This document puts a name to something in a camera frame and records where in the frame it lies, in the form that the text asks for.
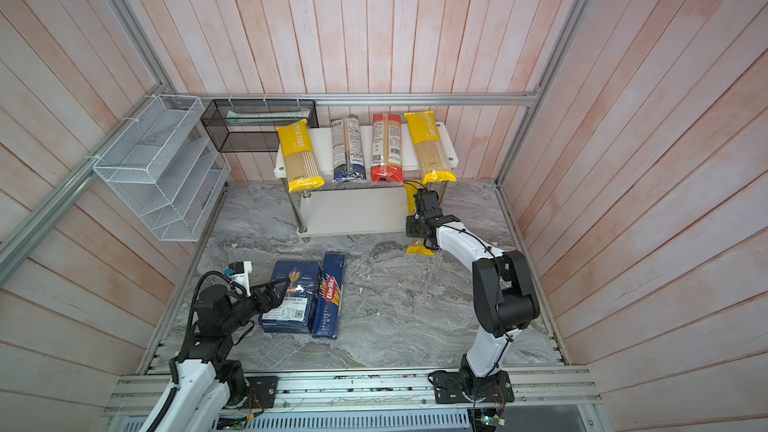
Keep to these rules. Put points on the narrow blue Barilla spaghetti box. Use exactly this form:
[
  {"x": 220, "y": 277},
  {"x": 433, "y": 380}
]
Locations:
[{"x": 329, "y": 298}]

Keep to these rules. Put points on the black wire mesh basket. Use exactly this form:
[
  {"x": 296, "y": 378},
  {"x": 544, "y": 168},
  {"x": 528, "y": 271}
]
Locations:
[{"x": 250, "y": 125}]

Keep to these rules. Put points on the white wire mesh rack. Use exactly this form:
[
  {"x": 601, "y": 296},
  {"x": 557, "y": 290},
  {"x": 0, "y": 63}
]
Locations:
[{"x": 170, "y": 179}]

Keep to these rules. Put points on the red spaghetti bag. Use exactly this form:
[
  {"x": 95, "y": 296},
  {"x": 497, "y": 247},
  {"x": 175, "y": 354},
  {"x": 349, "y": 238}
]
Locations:
[{"x": 386, "y": 161}]

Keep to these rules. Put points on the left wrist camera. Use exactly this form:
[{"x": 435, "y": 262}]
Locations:
[{"x": 239, "y": 272}]

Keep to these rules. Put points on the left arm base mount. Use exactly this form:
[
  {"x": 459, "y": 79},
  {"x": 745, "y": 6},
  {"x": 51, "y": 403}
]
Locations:
[{"x": 253, "y": 392}]

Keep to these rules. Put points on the wide blue Barilla pasta box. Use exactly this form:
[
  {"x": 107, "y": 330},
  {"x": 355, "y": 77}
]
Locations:
[{"x": 296, "y": 314}]

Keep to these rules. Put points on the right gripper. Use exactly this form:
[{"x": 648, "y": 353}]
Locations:
[{"x": 411, "y": 231}]

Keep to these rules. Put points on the yellow Pastatime spaghetti bag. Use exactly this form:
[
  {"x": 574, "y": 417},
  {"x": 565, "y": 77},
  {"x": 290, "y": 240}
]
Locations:
[
  {"x": 433, "y": 160},
  {"x": 300, "y": 163},
  {"x": 417, "y": 244}
]

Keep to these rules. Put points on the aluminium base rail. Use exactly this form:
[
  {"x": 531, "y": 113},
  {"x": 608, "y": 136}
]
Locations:
[{"x": 377, "y": 389}]

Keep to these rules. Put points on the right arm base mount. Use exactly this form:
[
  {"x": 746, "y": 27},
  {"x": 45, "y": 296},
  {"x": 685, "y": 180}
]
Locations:
[{"x": 462, "y": 387}]

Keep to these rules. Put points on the white two-tier shelf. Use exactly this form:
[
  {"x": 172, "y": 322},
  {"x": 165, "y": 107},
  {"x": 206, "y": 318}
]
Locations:
[{"x": 358, "y": 208}]

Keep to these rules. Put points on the dark blue clear spaghetti bag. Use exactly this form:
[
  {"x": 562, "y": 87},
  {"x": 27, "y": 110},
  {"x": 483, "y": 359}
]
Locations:
[{"x": 347, "y": 150}]

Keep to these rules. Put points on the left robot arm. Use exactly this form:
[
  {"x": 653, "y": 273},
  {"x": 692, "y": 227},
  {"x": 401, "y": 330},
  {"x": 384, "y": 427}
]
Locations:
[{"x": 204, "y": 379}]

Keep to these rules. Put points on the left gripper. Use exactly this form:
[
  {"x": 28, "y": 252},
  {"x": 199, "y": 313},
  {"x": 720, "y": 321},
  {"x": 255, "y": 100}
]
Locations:
[{"x": 275, "y": 301}]

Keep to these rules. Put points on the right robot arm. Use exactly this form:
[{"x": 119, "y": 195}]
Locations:
[{"x": 504, "y": 300}]

